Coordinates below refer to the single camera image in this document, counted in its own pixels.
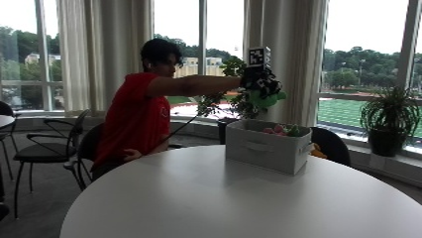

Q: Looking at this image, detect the leafy potted plant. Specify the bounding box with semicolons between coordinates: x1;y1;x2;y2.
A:
195;55;269;146

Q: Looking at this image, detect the white marker cube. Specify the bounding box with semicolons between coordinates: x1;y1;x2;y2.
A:
246;46;273;69

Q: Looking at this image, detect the cream curtain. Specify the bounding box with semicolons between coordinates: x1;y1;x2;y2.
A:
242;0;330;128
56;0;155;117

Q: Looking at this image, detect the pink soft toy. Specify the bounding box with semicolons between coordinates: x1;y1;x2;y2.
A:
262;123;287;136

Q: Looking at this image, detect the small green soft toy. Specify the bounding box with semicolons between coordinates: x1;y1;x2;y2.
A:
283;123;303;138

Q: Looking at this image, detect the white fabric storage box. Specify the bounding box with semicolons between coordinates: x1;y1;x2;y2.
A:
223;119;314;176

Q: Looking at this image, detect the yellow soft toy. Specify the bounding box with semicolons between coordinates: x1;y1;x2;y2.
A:
310;142;329;160

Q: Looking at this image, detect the black round-back chair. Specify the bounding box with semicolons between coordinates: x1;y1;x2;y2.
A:
310;126;351;168

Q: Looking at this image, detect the spiky potted plant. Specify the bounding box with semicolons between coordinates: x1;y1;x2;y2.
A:
358;86;422;158

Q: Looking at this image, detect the the person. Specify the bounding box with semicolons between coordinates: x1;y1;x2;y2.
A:
90;38;243;181

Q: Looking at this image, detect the black chair with armrests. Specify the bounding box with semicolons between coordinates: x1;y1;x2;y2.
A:
12;108;90;220

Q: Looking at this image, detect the round white side table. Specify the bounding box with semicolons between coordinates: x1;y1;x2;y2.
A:
0;114;17;130

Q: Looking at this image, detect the black cable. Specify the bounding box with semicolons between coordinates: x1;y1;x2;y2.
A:
162;113;201;144

